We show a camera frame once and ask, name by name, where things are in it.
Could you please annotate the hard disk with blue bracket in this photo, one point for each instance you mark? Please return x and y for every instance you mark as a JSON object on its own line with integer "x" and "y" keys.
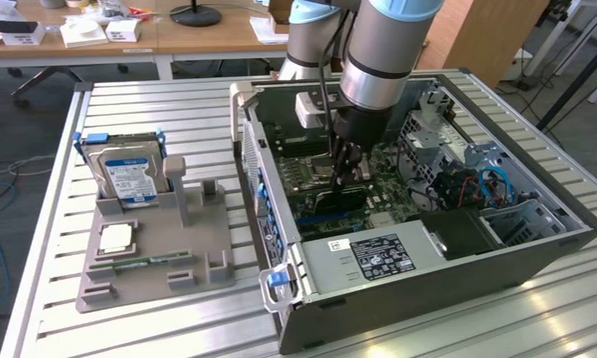
{"x": 124, "y": 175}

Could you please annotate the green motherboard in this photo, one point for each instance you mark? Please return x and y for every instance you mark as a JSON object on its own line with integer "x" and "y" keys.
{"x": 388, "y": 194}

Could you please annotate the white desk frame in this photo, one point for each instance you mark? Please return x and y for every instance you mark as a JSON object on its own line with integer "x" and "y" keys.
{"x": 552, "y": 37}

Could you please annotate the wooden cabinet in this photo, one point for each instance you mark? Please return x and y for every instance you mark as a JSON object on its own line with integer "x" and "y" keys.
{"x": 488, "y": 37}

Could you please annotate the black plastic shroud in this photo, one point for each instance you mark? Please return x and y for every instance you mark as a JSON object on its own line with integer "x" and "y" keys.
{"x": 457, "y": 231}

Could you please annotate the black tripod leg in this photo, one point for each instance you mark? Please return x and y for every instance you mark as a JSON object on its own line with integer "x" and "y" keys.
{"x": 572, "y": 89}

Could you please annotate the bare green RAM stick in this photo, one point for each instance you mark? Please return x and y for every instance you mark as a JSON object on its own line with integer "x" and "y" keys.
{"x": 129, "y": 264}

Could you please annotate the brown cardboard box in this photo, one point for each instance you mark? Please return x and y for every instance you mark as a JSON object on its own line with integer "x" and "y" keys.
{"x": 280, "y": 11}

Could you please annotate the black green graphics card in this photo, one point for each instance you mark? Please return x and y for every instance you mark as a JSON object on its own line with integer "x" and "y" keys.
{"x": 338, "y": 205}

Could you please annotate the grey parts rack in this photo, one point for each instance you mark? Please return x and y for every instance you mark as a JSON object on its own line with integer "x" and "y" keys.
{"x": 149, "y": 276}

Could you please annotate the wooden top desk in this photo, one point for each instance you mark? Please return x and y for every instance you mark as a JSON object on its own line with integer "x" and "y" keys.
{"x": 40, "y": 52}
{"x": 213, "y": 41}

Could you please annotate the white box with dark print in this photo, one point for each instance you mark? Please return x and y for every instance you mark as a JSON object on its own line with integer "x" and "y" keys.
{"x": 24, "y": 38}

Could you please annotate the black round lamp base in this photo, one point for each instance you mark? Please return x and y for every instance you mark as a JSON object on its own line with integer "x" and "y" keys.
{"x": 196, "y": 16}

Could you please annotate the blue case release latch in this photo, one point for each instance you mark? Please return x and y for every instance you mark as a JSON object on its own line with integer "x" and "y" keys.
{"x": 277, "y": 279}

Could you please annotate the CPU socket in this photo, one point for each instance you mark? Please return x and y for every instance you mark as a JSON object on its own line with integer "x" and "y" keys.
{"x": 318, "y": 169}

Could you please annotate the metal disk bay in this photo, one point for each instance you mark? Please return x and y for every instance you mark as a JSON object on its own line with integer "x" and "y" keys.
{"x": 526, "y": 223}

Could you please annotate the small white box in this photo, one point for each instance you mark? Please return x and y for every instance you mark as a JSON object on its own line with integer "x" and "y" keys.
{"x": 121, "y": 31}

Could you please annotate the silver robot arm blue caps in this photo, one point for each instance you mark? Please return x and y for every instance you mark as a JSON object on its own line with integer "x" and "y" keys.
{"x": 377, "y": 56}

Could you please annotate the perforated metal drive cage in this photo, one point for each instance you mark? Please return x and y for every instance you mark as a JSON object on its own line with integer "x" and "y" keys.
{"x": 428, "y": 141}

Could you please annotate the white paper stack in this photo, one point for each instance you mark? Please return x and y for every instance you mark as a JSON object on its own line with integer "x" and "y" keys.
{"x": 268, "y": 31}

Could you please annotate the blue expansion slot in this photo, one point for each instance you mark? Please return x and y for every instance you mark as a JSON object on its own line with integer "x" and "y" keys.
{"x": 322, "y": 219}

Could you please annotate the silver finned heat sink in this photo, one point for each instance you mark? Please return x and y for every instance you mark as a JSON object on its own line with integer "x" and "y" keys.
{"x": 384, "y": 220}

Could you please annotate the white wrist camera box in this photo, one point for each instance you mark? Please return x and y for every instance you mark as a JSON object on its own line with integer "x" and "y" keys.
{"x": 308, "y": 112}

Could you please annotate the silver CPU chip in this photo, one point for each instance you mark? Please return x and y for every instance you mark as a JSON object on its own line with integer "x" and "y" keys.
{"x": 114, "y": 238}

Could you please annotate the black connector cluster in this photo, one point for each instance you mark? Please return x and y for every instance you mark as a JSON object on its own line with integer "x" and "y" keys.
{"x": 450, "y": 186}

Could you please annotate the black pouch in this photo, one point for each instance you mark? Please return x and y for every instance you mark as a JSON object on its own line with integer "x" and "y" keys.
{"x": 17, "y": 27}

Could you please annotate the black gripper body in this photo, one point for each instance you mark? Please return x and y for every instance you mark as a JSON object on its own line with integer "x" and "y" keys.
{"x": 360, "y": 127}

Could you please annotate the dark grey PC case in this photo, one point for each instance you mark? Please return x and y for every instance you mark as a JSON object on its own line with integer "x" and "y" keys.
{"x": 428, "y": 298}

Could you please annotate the black chair base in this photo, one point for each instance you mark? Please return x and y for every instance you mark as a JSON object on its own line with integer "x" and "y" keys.
{"x": 44, "y": 80}

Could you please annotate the silver power supply unit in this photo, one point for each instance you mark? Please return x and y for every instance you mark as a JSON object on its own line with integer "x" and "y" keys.
{"x": 322, "y": 272}

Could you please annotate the black power strip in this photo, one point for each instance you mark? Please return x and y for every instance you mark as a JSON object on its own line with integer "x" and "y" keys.
{"x": 522, "y": 84}

